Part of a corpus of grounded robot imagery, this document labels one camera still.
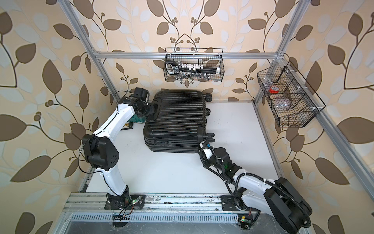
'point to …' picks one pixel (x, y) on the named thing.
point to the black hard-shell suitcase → (179, 123)
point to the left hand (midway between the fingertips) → (150, 110)
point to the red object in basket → (274, 89)
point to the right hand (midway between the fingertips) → (199, 152)
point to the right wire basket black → (303, 109)
